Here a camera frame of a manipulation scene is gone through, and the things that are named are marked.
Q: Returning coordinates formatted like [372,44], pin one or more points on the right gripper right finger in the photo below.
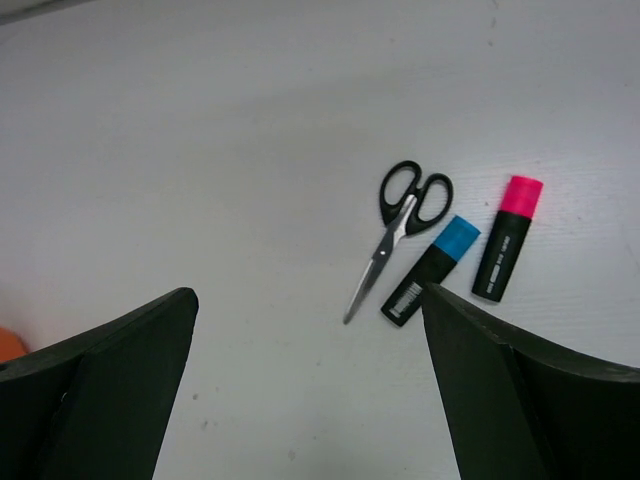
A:
[519,406]

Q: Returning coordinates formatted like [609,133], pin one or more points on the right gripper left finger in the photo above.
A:
[97,405]

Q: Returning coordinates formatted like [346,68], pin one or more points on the pink marker cap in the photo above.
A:
[506,238]

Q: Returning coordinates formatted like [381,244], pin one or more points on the orange round pen holder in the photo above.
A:
[11,346]

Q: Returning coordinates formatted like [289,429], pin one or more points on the black blue utility knife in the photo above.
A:
[435,264]

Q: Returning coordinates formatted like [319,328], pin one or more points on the black handled scissors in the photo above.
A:
[401,219]

